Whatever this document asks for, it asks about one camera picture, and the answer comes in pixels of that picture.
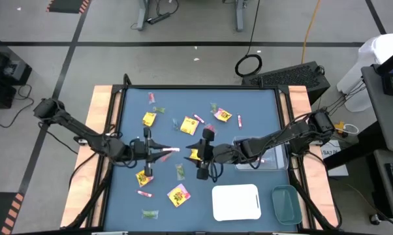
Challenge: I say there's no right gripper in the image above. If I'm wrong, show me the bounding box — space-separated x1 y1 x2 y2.
183 128 236 181

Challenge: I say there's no black floor cable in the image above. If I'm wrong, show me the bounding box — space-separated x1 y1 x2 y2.
0 84 35 129

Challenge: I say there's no yellow hanging cable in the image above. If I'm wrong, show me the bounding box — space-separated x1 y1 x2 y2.
300 0 322 65

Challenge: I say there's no black equipment case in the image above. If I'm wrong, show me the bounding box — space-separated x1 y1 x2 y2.
0 31 33 110

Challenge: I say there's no white plastic cover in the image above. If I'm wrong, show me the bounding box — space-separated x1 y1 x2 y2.
336 33 393 113

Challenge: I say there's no black hazard striped mat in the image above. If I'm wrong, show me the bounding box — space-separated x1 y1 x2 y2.
46 0 91 14
0 191 25 235

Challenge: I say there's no white paper sheet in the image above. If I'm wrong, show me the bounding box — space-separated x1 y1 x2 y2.
320 139 349 178

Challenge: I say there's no teal plastic bin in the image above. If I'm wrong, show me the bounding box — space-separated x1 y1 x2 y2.
271 184 304 226

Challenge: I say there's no gray desk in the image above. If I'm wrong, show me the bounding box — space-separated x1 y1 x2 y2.
361 65 393 153
372 149 393 226

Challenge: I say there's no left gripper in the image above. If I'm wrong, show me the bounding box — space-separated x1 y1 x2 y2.
127 126 173 178

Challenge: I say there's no black power strip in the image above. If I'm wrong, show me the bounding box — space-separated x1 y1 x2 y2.
146 12 171 25

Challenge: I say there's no large yellow pink candy packet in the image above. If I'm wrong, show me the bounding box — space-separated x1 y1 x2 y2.
166 183 192 208

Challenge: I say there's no clear plastic container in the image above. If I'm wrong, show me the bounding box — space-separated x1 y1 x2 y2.
232 135 291 172

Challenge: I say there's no small yellow candy packet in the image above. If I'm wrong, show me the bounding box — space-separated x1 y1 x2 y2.
142 112 157 127

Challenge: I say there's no white cable loop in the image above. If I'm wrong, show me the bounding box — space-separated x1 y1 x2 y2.
341 123 360 136

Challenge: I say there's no black hanging coiled cable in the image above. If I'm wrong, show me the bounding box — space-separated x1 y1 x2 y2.
234 0 263 78

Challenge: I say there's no white plastic bin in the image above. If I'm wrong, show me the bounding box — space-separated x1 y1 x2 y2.
211 183 262 222

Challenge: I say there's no black computer tower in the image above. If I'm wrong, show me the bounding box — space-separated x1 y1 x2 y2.
241 61 331 105

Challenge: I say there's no wooden table side board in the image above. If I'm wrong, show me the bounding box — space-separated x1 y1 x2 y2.
59 85 123 228
279 85 339 229

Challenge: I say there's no gray desk leg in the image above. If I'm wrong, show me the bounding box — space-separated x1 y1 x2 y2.
136 0 151 32
234 0 246 33

